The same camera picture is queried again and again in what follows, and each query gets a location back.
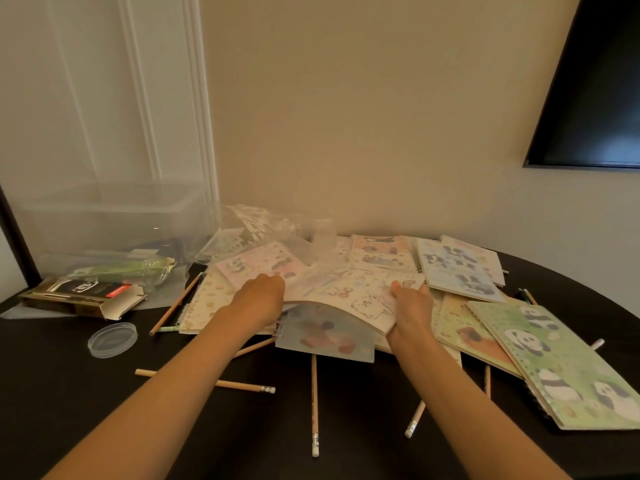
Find person's right hand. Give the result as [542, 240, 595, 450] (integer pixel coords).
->
[385, 280, 435, 353]

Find person's left hand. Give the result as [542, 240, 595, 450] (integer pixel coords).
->
[227, 273, 287, 335]

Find pink panda notebook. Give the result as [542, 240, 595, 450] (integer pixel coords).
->
[213, 241, 310, 291]

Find cream snack print notebook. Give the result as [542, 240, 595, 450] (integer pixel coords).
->
[178, 267, 281, 337]

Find yellow brown dog notebook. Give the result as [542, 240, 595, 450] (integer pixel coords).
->
[433, 293, 523, 379]

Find blue panda notebook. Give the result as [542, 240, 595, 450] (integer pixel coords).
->
[415, 238, 507, 304]

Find blue puppy notebook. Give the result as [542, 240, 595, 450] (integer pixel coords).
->
[275, 302, 376, 364]

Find clear plastic bag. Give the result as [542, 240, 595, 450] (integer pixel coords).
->
[195, 203, 339, 268]

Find white dotted notebook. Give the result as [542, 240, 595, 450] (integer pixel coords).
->
[329, 236, 352, 268]

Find clear tube of green pens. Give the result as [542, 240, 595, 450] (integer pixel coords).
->
[67, 257, 177, 288]

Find green panda notebook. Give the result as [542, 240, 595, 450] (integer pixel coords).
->
[465, 300, 640, 431]

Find clear plastic storage bin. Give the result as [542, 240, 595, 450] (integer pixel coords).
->
[7, 179, 221, 285]

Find black gold pen box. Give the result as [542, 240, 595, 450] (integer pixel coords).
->
[19, 277, 149, 321]

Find person's right forearm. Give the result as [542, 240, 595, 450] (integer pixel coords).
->
[392, 334, 571, 480]

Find person's left forearm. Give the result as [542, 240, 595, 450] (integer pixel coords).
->
[42, 314, 261, 480]

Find round clear plastic lid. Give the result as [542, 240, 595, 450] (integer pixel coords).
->
[87, 322, 139, 359]

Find black framed panel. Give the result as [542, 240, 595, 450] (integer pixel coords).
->
[0, 184, 43, 289]

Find black wall television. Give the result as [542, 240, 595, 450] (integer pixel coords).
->
[523, 0, 640, 169]

